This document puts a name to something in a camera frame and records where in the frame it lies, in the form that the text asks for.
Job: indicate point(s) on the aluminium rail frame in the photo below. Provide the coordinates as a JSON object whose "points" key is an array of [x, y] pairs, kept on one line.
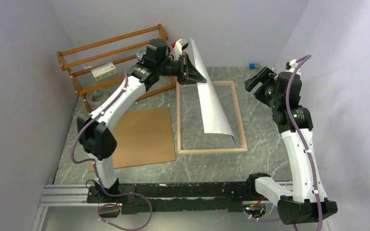
{"points": [[75, 195]]}

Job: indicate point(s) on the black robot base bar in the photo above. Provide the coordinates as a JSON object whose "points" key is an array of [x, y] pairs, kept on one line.
{"points": [[133, 198]]}

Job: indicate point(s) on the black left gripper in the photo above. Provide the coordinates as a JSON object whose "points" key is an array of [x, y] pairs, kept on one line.
{"points": [[187, 72]]}

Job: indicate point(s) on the white green box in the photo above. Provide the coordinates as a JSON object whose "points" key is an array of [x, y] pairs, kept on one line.
{"points": [[103, 71]]}

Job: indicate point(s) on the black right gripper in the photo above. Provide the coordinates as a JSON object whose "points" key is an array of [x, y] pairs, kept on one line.
{"points": [[265, 76]]}

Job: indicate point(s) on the large printed photo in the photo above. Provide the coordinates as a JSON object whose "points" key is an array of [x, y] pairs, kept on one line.
{"points": [[213, 116]]}

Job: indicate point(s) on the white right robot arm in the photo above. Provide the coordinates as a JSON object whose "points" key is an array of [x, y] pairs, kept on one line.
{"points": [[307, 202]]}

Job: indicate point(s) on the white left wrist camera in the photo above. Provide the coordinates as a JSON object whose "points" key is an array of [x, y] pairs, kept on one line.
{"points": [[178, 47]]}

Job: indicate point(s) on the clear tape roll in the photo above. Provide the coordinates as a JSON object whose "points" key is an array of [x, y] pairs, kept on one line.
{"points": [[96, 98]]}

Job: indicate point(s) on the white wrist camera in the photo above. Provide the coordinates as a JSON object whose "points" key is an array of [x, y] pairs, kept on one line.
{"points": [[178, 47], [291, 65]]}

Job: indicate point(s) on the orange wooden shelf rack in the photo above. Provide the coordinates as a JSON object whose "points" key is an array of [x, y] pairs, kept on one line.
{"points": [[116, 56]]}

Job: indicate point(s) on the clear acrylic sheet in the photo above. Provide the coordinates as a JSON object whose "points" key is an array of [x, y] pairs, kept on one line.
{"points": [[192, 126]]}

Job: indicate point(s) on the wooden frame backing board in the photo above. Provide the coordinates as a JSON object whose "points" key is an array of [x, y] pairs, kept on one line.
{"points": [[140, 137]]}

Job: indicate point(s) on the white blue jar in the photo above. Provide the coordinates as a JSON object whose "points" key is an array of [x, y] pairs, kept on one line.
{"points": [[140, 55]]}

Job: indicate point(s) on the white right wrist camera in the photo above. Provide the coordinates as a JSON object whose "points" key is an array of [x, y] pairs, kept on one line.
{"points": [[291, 65]]}

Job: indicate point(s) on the light wooden picture frame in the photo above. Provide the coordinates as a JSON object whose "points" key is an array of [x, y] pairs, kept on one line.
{"points": [[236, 107]]}

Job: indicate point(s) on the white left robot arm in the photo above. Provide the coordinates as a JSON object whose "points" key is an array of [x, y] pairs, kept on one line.
{"points": [[137, 81]]}

